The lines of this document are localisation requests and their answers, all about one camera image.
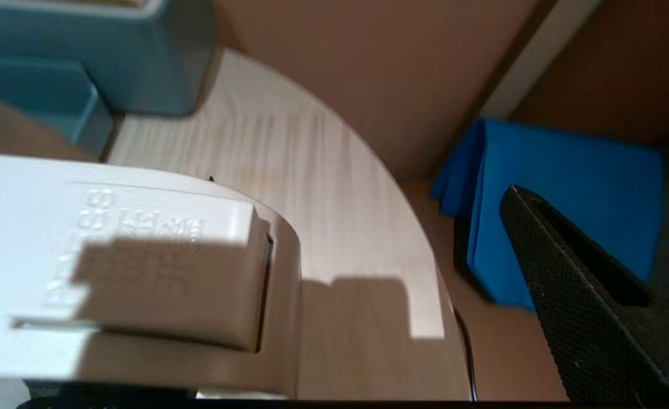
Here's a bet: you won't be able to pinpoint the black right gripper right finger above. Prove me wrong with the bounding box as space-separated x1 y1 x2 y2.
499 185 669 403

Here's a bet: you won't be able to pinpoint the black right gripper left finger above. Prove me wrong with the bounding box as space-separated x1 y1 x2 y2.
19 379 199 405

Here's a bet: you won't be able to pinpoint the white electric kettle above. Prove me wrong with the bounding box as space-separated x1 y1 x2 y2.
0 152 302 398

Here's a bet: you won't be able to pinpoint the blue cushion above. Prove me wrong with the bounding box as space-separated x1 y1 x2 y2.
430 118 666 312

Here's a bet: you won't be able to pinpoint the beige brown-edged panel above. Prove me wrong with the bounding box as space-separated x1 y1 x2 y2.
479 0 603 120

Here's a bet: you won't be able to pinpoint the blue-grey plastic box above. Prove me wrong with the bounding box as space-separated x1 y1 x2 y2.
0 0 217 161

